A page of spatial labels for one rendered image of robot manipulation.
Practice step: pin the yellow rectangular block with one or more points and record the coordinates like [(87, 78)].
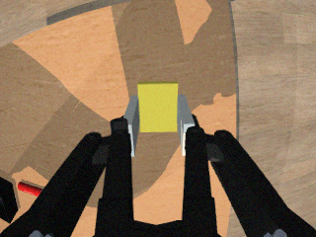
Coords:
[(158, 106)]

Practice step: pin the red battery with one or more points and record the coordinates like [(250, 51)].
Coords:
[(29, 189)]

